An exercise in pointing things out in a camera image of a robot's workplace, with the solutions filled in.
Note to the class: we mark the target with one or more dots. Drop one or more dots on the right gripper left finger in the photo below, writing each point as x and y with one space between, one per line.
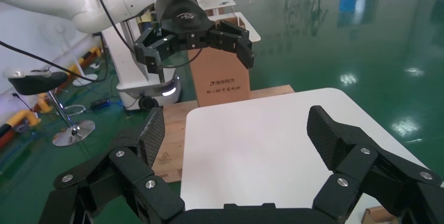
128 174

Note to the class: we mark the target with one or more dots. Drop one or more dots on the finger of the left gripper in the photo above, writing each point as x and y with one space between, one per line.
152 56
232 40

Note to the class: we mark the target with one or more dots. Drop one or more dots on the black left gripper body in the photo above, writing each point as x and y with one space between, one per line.
184 18

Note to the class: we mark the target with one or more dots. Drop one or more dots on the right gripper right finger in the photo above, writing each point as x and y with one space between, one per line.
378 167

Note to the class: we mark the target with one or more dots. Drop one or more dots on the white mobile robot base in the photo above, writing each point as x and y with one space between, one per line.
131 73

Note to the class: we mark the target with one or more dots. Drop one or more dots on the small white table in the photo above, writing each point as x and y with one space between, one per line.
216 2

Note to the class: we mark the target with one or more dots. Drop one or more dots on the tall brown printed carton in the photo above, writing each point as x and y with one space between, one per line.
222 76

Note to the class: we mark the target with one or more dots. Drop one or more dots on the yellow floor barrier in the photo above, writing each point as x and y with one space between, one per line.
85 59
20 116

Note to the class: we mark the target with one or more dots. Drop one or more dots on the black power adapter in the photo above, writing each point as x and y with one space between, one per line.
100 103

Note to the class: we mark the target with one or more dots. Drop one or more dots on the black stool with chrome base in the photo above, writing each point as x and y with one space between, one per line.
38 82

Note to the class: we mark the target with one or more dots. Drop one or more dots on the white pedestal fan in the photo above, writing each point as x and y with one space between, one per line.
59 28

